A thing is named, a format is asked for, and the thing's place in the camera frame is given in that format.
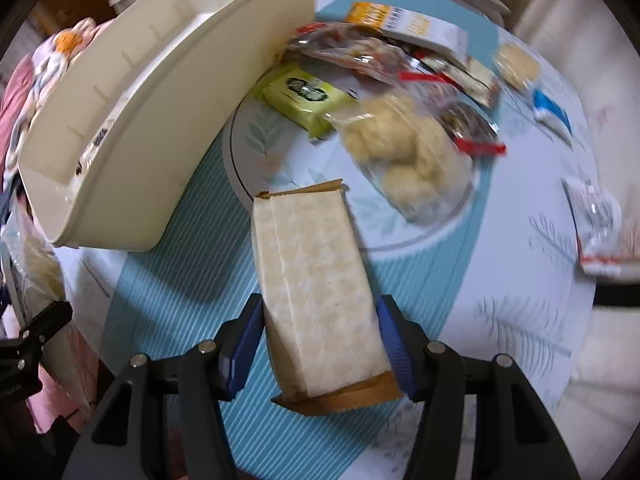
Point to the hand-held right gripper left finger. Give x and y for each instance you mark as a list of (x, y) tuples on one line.
[(244, 347)]

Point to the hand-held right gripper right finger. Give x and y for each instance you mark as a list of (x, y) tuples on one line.
[(396, 342)]

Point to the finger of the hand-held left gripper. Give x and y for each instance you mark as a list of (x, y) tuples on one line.
[(47, 319)]

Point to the cake slice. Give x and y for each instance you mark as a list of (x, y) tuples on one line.
[(310, 285)]

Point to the cream plastic storage box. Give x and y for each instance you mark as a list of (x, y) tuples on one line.
[(125, 200)]

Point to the clear packet of yellow crackers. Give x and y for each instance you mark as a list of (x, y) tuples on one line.
[(517, 65)]

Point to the clear packet of brown snacks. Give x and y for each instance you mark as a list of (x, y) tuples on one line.
[(345, 45)]

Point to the clear plastic bag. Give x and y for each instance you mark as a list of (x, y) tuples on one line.
[(40, 260)]

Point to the white plate with leaf print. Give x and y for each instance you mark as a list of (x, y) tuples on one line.
[(260, 160)]

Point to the clear bag of round pastries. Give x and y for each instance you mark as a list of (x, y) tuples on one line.
[(395, 150)]

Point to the pink printed blanket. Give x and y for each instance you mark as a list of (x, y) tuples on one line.
[(15, 100)]

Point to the dark packet with red strip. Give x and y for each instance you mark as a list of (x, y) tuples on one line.
[(470, 130)]

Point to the white packet with red edge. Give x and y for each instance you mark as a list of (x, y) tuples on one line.
[(595, 225)]

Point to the green snack packet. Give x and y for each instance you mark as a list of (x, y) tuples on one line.
[(300, 92)]

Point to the blue and white packet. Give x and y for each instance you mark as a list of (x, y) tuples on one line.
[(550, 112)]

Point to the orange and white snack packet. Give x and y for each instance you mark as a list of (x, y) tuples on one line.
[(400, 20)]

